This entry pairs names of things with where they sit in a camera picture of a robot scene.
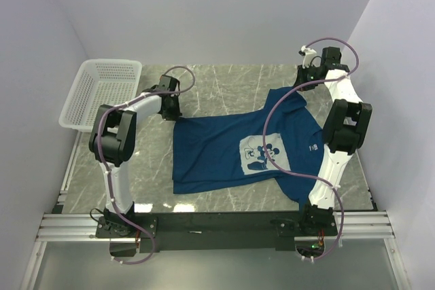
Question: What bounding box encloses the white plastic basket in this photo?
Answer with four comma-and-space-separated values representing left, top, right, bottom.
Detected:
58, 58, 143, 132

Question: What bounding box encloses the blue printed t-shirt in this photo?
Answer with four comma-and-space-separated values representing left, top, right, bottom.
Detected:
172, 87, 324, 205

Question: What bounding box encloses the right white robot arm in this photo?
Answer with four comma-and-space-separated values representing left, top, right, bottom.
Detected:
294, 46, 372, 228

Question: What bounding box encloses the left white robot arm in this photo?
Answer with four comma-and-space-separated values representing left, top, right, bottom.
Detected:
88, 75, 181, 215

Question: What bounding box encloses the black base beam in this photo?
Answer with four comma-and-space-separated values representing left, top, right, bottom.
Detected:
95, 211, 338, 253

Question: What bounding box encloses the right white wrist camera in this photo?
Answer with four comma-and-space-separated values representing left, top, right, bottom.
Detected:
298, 46, 317, 68

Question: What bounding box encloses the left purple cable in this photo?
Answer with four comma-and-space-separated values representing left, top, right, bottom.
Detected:
94, 65, 196, 267

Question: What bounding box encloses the purple cable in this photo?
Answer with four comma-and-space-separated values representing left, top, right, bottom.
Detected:
94, 65, 196, 267
263, 37, 360, 263

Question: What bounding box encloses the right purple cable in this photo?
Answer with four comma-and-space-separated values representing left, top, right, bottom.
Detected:
263, 37, 360, 263

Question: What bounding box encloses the aluminium frame rail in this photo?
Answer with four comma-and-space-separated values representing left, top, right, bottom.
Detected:
35, 211, 113, 242

